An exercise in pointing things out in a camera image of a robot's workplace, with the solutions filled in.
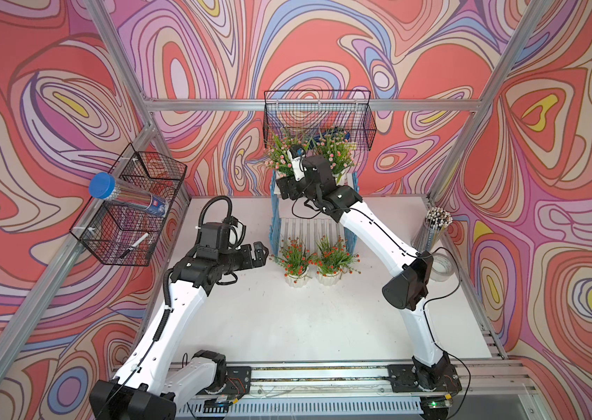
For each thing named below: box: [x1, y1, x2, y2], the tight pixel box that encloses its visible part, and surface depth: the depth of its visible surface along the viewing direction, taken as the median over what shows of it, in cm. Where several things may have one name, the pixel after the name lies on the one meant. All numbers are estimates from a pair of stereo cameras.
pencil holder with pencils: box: [412, 206, 454, 252], surface depth 92 cm
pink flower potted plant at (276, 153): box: [263, 133, 309, 178], surface depth 73 cm
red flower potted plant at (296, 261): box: [269, 237, 318, 288], surface depth 85 cm
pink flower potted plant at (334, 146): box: [302, 127, 358, 184], surface depth 76 cm
